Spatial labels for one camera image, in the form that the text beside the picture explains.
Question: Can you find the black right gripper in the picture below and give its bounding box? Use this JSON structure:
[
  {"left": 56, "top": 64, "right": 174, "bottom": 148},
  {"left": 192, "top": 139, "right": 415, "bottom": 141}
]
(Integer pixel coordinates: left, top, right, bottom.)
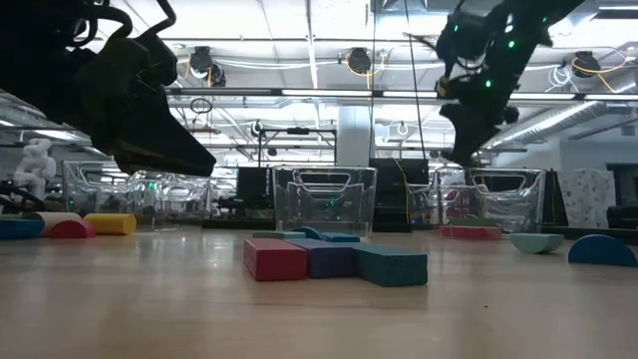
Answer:
[{"left": 437, "top": 0, "right": 542, "bottom": 167}]

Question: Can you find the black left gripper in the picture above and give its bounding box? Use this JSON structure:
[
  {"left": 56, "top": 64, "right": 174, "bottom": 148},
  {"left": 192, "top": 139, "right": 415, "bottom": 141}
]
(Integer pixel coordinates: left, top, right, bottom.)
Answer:
[{"left": 74, "top": 33, "right": 217, "bottom": 177}]

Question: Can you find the yellow cylinder block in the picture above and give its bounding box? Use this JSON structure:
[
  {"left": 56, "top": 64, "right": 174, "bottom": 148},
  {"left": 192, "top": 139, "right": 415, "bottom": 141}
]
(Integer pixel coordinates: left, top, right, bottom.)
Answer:
[{"left": 83, "top": 212, "right": 138, "bottom": 236}]

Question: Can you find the green-teal rectangular block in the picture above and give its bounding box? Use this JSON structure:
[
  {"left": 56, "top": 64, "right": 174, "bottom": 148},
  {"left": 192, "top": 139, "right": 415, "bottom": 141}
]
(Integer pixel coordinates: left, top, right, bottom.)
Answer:
[{"left": 448, "top": 216, "right": 498, "bottom": 227}]

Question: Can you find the red half-round block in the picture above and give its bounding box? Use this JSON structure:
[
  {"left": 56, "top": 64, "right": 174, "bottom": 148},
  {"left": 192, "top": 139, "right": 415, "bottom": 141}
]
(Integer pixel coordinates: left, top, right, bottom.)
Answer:
[{"left": 48, "top": 219, "right": 97, "bottom": 239}]

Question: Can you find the light blue small block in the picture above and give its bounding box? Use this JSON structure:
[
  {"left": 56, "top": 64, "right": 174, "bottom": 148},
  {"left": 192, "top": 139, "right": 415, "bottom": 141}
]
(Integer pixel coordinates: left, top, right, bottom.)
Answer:
[{"left": 508, "top": 232, "right": 566, "bottom": 255}]

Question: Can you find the green rectangular block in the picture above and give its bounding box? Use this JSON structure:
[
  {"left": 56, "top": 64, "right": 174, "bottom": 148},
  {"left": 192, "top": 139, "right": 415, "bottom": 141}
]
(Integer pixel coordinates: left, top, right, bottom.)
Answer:
[{"left": 251, "top": 229, "right": 307, "bottom": 240}]

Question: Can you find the blue-teal rectangular block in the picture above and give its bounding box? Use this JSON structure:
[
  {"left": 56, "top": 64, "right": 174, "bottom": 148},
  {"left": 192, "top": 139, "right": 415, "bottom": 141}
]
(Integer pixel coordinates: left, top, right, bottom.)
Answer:
[{"left": 354, "top": 242, "right": 429, "bottom": 288}]

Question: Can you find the teal blue small block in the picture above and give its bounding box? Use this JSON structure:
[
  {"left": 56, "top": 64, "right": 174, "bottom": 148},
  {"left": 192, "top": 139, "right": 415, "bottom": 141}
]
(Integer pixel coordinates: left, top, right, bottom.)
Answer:
[{"left": 318, "top": 231, "right": 361, "bottom": 244}]

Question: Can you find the purple rectangular block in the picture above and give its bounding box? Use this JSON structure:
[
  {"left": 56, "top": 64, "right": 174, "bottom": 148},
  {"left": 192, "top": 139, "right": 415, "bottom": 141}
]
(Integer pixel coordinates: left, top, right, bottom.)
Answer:
[{"left": 286, "top": 237, "right": 361, "bottom": 279}]

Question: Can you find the clear plastic bin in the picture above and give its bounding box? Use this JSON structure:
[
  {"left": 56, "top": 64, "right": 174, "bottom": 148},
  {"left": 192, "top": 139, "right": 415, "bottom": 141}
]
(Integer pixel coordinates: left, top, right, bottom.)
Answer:
[
  {"left": 62, "top": 160, "right": 211, "bottom": 231},
  {"left": 272, "top": 165, "right": 378, "bottom": 238},
  {"left": 408, "top": 167, "right": 547, "bottom": 235}
]

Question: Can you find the black monitor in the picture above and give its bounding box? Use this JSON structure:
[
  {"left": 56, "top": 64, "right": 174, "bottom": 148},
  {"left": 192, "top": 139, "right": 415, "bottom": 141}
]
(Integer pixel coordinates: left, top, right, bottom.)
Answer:
[{"left": 235, "top": 166, "right": 276, "bottom": 219}]

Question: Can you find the red rectangular block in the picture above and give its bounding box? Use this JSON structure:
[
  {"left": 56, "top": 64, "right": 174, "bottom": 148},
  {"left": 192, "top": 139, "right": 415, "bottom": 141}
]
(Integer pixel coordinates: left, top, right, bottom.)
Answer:
[
  {"left": 437, "top": 224, "right": 503, "bottom": 241},
  {"left": 242, "top": 237, "right": 309, "bottom": 282}
]

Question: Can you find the cream cylinder block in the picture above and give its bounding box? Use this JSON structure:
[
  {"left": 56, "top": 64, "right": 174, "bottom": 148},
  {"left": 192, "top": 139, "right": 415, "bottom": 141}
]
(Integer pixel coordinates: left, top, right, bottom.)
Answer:
[{"left": 22, "top": 210, "right": 84, "bottom": 231}]

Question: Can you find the black cabinet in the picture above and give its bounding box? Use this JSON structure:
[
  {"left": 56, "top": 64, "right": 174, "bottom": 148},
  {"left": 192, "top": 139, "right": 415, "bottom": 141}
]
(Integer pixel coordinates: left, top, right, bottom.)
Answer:
[{"left": 369, "top": 158, "right": 431, "bottom": 233}]

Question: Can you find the white humanoid robot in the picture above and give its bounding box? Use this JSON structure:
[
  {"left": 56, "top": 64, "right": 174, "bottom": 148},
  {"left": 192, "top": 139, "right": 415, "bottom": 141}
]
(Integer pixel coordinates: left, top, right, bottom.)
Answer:
[{"left": 13, "top": 138, "right": 58, "bottom": 201}]

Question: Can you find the white square pillar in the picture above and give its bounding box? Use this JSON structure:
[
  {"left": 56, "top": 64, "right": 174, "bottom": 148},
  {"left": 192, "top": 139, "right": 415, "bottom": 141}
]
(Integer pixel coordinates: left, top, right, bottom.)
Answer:
[{"left": 337, "top": 104, "right": 375, "bottom": 169}]

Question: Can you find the white patterned panel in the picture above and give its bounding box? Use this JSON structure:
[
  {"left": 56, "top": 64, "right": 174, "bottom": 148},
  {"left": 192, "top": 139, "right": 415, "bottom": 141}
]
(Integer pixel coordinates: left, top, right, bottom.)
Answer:
[{"left": 560, "top": 168, "right": 618, "bottom": 229}]

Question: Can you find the long ceiling light bar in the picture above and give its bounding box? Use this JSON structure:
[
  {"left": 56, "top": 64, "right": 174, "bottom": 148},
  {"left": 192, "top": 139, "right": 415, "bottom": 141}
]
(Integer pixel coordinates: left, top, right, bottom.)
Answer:
[{"left": 166, "top": 87, "right": 638, "bottom": 101}]

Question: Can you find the black chair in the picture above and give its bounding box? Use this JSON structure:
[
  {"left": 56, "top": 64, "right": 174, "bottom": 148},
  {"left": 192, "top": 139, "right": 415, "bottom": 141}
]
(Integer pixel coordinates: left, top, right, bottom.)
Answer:
[{"left": 606, "top": 203, "right": 638, "bottom": 231}]

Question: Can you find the silver ventilation duct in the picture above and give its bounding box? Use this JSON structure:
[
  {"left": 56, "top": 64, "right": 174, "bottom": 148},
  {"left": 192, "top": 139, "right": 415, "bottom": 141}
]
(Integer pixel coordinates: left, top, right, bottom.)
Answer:
[{"left": 480, "top": 99, "right": 638, "bottom": 151}]

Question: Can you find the black ceiling cable reel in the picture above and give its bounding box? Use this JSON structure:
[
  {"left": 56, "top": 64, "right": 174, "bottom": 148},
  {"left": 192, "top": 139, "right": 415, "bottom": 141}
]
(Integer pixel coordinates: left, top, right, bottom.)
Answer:
[
  {"left": 208, "top": 63, "right": 227, "bottom": 88},
  {"left": 346, "top": 46, "right": 373, "bottom": 76},
  {"left": 188, "top": 45, "right": 214, "bottom": 75},
  {"left": 571, "top": 50, "right": 602, "bottom": 79}
]

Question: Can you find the thin yellow cable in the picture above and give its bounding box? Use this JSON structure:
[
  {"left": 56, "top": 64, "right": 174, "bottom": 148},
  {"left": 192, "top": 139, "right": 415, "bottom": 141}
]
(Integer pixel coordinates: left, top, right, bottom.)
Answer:
[{"left": 392, "top": 158, "right": 411, "bottom": 224}]

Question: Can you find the thin black hanging cable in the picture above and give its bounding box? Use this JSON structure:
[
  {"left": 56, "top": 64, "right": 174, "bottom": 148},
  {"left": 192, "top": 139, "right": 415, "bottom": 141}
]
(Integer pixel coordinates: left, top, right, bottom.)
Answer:
[{"left": 370, "top": 0, "right": 378, "bottom": 161}]

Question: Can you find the black metal gantry frame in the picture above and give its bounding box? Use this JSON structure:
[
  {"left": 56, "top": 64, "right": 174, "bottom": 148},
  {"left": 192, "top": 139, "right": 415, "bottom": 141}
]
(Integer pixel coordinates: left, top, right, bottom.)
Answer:
[{"left": 256, "top": 126, "right": 338, "bottom": 169}]

